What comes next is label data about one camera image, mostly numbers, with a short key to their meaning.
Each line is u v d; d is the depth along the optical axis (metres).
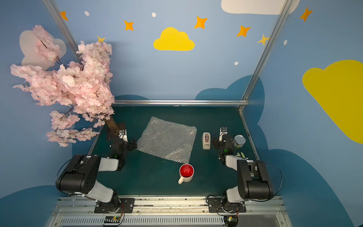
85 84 0.56
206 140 0.98
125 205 0.75
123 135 0.80
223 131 0.83
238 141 0.95
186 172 0.86
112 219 0.73
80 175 0.45
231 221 0.73
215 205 0.75
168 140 1.01
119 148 0.71
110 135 1.02
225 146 0.73
